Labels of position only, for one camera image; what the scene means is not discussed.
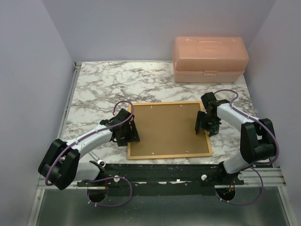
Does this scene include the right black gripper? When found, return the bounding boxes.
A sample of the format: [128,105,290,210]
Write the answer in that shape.
[194,111,219,137]

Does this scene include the orange wooden picture frame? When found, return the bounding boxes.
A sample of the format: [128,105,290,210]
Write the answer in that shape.
[127,101,214,160]

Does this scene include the brown cardboard backing board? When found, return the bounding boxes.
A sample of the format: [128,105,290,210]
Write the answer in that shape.
[130,103,211,156]

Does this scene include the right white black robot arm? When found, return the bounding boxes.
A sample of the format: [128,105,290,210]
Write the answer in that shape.
[195,92,279,185]

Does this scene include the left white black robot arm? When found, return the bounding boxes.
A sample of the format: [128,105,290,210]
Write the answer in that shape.
[38,109,140,190]

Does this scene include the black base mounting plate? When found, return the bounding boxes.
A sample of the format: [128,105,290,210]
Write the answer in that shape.
[77,164,244,196]

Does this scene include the silver ratchet wrench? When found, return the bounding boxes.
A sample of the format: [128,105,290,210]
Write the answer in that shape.
[89,152,106,167]

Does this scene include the pink translucent plastic box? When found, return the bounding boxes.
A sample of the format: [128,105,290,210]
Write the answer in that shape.
[173,37,249,83]

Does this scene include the aluminium extrusion rail left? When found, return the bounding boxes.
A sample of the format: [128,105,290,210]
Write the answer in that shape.
[55,62,82,140]

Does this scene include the aluminium extrusion rail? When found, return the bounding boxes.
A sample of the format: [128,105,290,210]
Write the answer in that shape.
[37,168,286,189]
[55,62,82,140]

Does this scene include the aluminium extrusion rail front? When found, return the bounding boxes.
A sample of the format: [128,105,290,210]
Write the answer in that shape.
[37,168,286,189]

